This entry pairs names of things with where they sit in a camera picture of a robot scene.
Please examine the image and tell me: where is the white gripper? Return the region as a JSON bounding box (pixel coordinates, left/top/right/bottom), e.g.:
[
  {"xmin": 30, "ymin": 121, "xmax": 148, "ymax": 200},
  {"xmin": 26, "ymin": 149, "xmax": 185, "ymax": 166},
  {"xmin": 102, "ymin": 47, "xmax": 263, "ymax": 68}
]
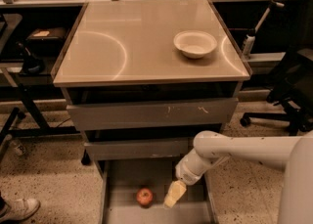
[{"xmin": 163, "ymin": 149, "xmax": 229, "ymax": 208}]

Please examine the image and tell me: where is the red apple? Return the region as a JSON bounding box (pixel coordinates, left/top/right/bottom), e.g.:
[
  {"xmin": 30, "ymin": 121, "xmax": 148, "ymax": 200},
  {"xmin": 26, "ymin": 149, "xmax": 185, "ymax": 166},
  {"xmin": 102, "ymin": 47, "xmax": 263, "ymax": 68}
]
[{"xmin": 136, "ymin": 188, "xmax": 154, "ymax": 207}]

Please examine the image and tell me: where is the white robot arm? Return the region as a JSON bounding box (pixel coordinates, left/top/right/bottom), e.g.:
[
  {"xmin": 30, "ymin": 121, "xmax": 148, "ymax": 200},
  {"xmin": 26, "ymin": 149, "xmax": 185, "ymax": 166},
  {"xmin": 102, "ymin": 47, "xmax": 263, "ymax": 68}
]
[{"xmin": 164, "ymin": 131, "xmax": 313, "ymax": 224}]

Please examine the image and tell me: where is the grey middle drawer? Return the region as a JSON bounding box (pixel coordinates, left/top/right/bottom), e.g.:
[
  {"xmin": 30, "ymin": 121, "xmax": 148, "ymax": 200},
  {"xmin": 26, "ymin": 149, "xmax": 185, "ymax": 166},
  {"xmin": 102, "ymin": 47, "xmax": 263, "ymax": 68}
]
[{"xmin": 84, "ymin": 138, "xmax": 211, "ymax": 160}]

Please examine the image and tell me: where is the grey open bottom drawer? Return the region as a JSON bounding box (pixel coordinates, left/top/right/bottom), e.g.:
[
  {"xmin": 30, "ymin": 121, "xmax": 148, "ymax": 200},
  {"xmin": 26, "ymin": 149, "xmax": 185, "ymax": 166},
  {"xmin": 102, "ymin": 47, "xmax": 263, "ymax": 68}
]
[{"xmin": 100, "ymin": 158, "xmax": 219, "ymax": 224}]

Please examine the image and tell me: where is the grey top drawer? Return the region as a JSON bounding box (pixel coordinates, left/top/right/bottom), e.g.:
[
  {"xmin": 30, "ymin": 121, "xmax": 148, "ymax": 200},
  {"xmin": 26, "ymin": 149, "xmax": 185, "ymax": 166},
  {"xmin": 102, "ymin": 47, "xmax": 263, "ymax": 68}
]
[{"xmin": 67, "ymin": 98, "xmax": 238, "ymax": 130}]

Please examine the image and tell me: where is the grey drawer cabinet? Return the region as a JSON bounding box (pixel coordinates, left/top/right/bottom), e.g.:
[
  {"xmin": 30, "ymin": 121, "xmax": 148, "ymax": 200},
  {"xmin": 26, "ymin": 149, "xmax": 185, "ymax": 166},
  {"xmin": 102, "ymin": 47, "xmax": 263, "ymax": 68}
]
[{"xmin": 52, "ymin": 0, "xmax": 252, "ymax": 224}]

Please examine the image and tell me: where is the white paper bowl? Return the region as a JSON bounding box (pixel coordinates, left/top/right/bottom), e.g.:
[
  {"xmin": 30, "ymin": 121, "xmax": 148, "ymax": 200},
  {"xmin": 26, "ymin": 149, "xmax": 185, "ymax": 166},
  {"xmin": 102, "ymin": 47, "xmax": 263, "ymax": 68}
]
[{"xmin": 173, "ymin": 30, "xmax": 217, "ymax": 59}]

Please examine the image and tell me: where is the black office chair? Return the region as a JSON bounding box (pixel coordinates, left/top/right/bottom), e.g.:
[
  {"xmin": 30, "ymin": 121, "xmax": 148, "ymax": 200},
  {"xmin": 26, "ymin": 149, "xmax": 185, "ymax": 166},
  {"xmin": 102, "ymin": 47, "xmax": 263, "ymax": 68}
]
[{"xmin": 240, "ymin": 0, "xmax": 313, "ymax": 136}]

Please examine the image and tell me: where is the white sneaker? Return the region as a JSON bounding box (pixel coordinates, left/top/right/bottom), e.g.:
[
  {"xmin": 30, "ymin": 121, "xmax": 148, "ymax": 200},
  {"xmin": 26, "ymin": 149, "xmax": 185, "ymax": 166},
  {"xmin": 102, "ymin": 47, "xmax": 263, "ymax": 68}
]
[{"xmin": 0, "ymin": 199, "xmax": 40, "ymax": 223}]

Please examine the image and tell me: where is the black box on shelf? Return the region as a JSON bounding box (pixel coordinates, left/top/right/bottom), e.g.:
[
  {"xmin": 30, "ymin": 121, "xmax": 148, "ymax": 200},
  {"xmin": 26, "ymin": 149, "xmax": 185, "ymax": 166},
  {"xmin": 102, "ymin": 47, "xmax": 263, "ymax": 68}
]
[{"xmin": 26, "ymin": 27, "xmax": 67, "ymax": 56}]

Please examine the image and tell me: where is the black desk frame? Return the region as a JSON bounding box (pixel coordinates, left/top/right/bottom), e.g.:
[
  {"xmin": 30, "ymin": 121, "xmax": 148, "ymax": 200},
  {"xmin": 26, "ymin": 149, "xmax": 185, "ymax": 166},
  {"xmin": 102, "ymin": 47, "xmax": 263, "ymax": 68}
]
[{"xmin": 0, "ymin": 61, "xmax": 81, "ymax": 141}]

